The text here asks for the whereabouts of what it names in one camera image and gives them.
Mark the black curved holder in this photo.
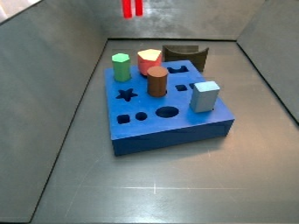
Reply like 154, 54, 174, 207
163, 45, 210, 72

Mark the pink pentagonal peg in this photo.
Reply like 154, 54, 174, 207
138, 49, 162, 75

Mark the red two-legged block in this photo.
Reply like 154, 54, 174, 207
122, 0, 144, 19

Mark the green hexagonal peg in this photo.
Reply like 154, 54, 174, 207
112, 53, 131, 82

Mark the light blue rectangular block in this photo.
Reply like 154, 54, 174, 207
190, 81, 220, 113

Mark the brown cylinder peg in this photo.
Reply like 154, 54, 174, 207
147, 66, 168, 97

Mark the blue shape-sorter board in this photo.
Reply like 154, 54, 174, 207
104, 60, 235, 156

